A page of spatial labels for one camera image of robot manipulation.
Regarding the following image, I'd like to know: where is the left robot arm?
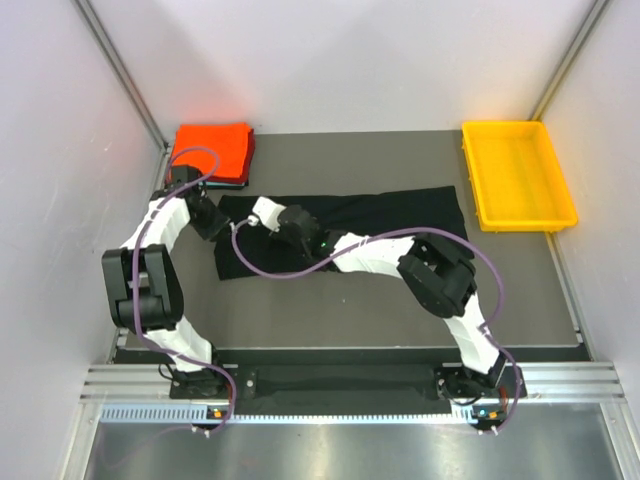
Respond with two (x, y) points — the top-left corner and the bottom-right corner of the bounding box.
(101, 165), (233, 398)

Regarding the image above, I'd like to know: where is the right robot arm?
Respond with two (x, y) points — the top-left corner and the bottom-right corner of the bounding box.
(261, 205), (507, 400)

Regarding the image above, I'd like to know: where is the teal folded t-shirt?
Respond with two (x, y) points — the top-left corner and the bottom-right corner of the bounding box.
(205, 182), (246, 190)

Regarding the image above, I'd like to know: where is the orange folded t-shirt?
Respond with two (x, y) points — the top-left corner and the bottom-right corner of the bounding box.
(172, 122), (254, 184)

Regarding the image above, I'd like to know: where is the red folded t-shirt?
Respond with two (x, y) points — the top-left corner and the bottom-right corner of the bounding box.
(243, 129), (256, 185)

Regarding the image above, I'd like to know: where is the yellow plastic tray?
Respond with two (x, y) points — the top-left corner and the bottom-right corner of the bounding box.
(461, 121), (578, 233)

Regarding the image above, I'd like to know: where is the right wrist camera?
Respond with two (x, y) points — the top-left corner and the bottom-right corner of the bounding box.
(248, 196), (286, 232)

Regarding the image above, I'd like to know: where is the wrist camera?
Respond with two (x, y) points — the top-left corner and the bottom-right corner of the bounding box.
(165, 165), (203, 189)
(248, 196), (286, 232)

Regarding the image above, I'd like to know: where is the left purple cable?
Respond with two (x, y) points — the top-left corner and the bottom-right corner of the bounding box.
(130, 145), (238, 436)

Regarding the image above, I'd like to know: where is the purple cable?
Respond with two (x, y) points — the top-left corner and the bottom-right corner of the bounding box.
(130, 145), (238, 436)
(230, 217), (524, 436)

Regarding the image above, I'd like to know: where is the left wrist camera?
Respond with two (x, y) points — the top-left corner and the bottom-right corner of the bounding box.
(165, 165), (203, 189)

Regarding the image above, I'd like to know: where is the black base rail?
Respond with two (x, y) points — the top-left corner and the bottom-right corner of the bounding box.
(169, 362), (526, 414)

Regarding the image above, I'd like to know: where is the grey slotted cable duct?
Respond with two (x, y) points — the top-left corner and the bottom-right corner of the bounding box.
(99, 403), (502, 426)

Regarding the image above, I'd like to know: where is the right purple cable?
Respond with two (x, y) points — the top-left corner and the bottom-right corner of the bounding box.
(230, 217), (524, 436)

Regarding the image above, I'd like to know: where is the left aluminium frame post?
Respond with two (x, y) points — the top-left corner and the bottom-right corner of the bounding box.
(71, 0), (168, 151)

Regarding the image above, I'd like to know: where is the aluminium frame post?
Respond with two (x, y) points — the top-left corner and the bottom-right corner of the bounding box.
(71, 0), (168, 151)
(529, 0), (612, 121)

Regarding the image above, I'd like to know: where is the right aluminium frame post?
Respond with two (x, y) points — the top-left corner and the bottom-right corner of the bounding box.
(529, 0), (612, 121)

